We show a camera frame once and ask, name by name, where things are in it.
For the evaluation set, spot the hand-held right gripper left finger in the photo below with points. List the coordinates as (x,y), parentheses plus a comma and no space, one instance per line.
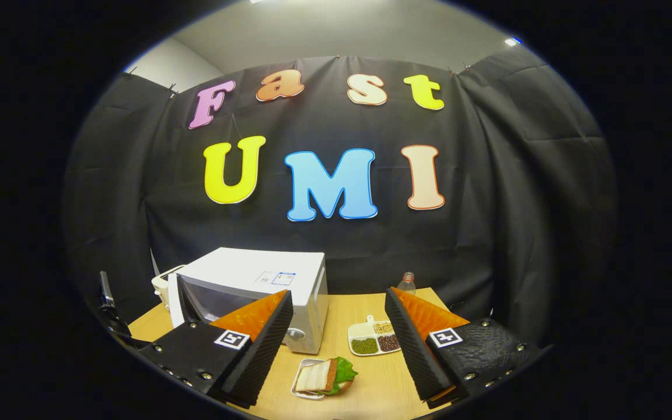
(263,356)

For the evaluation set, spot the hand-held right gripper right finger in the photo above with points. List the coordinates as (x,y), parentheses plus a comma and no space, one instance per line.
(415,356)

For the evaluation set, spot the sandwich with lettuce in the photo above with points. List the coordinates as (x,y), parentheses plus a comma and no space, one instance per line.
(324,375)

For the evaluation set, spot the white microwave oven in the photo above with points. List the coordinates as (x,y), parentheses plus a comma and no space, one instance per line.
(254,271)

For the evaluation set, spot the white divided dish with beans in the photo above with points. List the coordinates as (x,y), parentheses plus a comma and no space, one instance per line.
(371,341)

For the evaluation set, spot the small white rectangular tray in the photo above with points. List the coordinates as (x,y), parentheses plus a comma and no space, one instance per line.
(301,392)

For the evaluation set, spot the plastic bottle with red label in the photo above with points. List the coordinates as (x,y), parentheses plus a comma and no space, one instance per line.
(406,284)

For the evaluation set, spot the black backdrop cloth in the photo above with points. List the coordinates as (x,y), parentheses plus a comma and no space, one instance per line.
(458,245)

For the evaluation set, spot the small ceiling light panel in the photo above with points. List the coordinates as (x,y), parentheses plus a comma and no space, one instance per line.
(513,41)

